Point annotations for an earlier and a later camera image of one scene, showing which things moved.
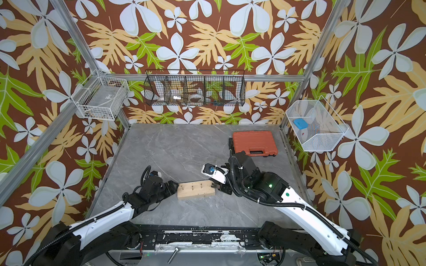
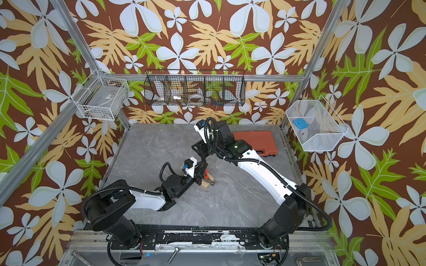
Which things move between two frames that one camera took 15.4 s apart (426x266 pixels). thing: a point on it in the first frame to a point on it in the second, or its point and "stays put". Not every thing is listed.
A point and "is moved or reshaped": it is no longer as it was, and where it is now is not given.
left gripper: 170,192 to 197,174
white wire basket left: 100,97 stays put
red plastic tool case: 254,143 stays put
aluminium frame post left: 84,50 stays put
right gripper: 223,187 to 202,147
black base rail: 198,236 stays put
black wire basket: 192,87 stays put
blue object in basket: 300,123 stays put
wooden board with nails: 195,189 is moved or reshaped
